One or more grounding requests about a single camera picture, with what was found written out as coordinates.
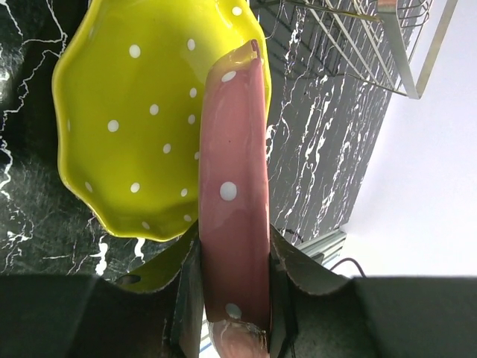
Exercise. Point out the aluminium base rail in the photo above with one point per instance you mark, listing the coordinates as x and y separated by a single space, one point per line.
325 248

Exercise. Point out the metal wire dish rack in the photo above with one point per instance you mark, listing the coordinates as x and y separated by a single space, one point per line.
391 45

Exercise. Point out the pink polka dot plate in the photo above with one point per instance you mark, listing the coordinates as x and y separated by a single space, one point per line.
234 205

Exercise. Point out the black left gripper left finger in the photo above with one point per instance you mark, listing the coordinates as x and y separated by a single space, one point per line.
154 311

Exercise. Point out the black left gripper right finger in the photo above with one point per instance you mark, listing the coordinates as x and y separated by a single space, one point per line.
318 313

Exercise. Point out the lime green polka dot plate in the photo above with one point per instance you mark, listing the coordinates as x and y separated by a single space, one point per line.
128 93

